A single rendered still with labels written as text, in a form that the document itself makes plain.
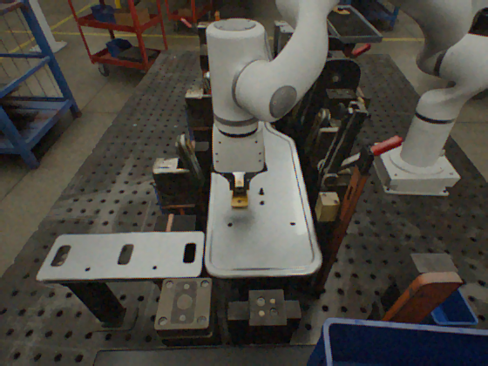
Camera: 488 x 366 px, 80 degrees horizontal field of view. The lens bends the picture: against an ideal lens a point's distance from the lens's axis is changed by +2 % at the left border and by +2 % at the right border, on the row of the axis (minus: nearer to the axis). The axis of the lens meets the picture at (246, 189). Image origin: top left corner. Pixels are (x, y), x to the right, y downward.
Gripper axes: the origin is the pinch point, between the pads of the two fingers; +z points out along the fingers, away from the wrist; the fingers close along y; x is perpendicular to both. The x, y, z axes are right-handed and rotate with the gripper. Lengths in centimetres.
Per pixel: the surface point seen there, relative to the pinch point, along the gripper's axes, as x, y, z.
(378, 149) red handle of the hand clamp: 0.7, -27.4, -9.6
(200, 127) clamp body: -38.4, 13.0, 9.8
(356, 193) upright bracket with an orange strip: 11.4, -20.3, -8.4
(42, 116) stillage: -176, 167, 85
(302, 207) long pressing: 4.5, -13.7, 2.9
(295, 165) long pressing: -9.5, -14.2, 2.6
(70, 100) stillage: -200, 153, 83
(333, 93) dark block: -24.0, -24.5, -9.0
